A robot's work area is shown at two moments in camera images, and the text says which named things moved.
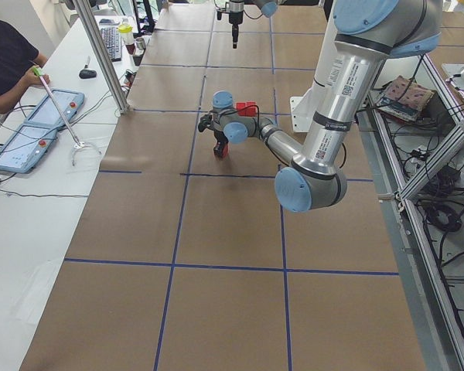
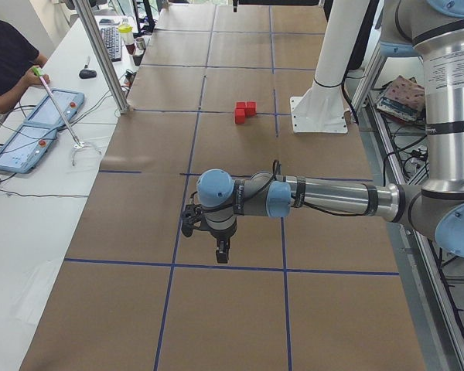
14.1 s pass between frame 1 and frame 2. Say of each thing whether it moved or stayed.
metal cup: stayed
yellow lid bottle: stayed
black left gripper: moved
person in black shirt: stayed
